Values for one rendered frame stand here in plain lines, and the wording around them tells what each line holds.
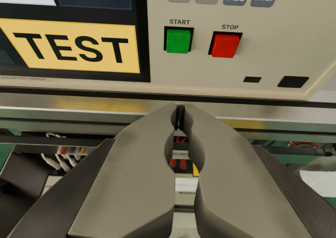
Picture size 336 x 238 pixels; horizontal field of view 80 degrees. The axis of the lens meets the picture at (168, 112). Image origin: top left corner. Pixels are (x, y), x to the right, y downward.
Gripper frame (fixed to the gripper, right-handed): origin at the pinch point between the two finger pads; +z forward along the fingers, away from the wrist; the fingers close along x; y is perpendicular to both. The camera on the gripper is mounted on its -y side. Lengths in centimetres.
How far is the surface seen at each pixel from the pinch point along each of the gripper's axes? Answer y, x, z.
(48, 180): 27.2, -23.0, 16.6
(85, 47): -1.3, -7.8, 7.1
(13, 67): 1.1, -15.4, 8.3
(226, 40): -2.8, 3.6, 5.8
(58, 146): 12.0, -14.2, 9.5
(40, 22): -3.3, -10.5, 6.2
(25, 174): 35, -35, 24
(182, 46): -2.1, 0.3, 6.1
